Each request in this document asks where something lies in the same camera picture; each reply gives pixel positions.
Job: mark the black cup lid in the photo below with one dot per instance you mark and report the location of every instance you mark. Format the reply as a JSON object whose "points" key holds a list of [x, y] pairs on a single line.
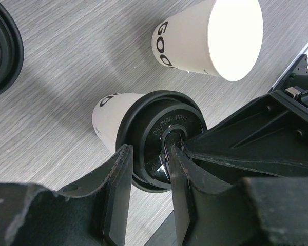
{"points": [[146, 125]]}

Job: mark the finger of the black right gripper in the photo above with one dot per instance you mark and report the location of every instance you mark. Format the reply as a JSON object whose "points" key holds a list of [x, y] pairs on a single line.
{"points": [[269, 135]]}

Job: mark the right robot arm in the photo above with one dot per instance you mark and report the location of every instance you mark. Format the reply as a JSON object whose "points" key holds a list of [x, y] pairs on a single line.
{"points": [[303, 79]]}

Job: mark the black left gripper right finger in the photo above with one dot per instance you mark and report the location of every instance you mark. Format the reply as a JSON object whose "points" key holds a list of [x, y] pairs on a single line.
{"points": [[254, 211]]}

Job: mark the white paper cup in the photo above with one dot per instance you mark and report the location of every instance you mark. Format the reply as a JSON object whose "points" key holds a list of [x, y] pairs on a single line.
{"points": [[219, 38], [108, 114]]}

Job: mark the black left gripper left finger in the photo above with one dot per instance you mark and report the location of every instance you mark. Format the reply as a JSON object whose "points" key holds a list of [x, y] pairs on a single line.
{"points": [[92, 210]]}

